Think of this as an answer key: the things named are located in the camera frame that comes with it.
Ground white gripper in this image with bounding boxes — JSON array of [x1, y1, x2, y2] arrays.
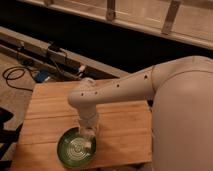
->
[[78, 112, 99, 137]]

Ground white plastic bottle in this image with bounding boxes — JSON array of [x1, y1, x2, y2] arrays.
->
[[82, 129, 95, 149]]

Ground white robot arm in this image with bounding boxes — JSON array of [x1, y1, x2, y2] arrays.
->
[[68, 56, 213, 171]]

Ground green ceramic bowl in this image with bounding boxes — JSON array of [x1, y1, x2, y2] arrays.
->
[[57, 127, 96, 169]]

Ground blue box on floor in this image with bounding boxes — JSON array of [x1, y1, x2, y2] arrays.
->
[[34, 70, 50, 83]]

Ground dark object at left edge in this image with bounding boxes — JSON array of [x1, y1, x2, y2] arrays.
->
[[0, 107, 22, 171]]

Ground black power adapter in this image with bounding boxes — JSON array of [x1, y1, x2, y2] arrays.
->
[[48, 42, 62, 53]]

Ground long wooden rail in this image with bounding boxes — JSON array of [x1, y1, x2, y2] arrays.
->
[[0, 26, 128, 79]]

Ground black coiled cable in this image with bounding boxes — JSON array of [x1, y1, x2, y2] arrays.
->
[[2, 65, 35, 93]]

